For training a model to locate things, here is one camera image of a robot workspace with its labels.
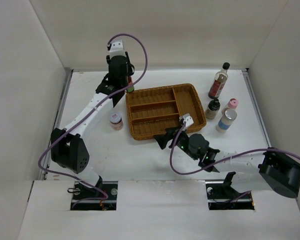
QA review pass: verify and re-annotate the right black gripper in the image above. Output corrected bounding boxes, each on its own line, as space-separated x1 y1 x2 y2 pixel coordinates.
153 125 199 161

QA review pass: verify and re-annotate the red sauce bottle green label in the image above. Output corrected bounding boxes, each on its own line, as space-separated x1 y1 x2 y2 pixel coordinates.
125 76 135 93

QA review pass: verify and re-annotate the small jar white lid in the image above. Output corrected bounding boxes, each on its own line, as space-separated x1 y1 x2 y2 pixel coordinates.
109 112 123 130

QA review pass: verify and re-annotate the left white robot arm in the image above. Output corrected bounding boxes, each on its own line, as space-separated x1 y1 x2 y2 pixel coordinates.
50 50 134 200

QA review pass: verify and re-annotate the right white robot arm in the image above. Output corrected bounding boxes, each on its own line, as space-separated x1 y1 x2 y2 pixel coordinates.
154 126 300 199

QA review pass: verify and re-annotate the woven wicker divided tray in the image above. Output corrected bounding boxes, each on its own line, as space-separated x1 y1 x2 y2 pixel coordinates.
125 83 207 141

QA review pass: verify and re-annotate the small brown black-capped bottle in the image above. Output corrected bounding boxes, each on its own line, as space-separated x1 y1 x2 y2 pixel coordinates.
205 98 221 120

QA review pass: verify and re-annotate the silver-capped blue label shaker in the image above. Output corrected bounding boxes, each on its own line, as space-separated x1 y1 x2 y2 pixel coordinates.
216 108 238 133

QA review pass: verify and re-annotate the tall dark soy sauce bottle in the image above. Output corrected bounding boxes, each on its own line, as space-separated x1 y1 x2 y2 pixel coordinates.
208 62 230 99

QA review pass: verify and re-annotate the pink-capped spice bottle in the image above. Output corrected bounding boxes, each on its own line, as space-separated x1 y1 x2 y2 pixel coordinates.
221 98 239 114

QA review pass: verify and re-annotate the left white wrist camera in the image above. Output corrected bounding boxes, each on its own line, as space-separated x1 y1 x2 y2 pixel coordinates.
107 39 125 54

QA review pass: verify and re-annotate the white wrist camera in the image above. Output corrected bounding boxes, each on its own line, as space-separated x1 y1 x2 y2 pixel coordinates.
179 113 194 130
107 39 125 54

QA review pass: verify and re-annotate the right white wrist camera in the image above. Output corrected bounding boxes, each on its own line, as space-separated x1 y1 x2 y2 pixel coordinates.
179 113 194 130

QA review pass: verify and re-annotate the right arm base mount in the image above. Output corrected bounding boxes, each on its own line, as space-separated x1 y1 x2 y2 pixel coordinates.
205 172 255 211

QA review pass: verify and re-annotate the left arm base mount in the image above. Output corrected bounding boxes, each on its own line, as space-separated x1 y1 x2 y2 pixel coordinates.
67 181 119 211

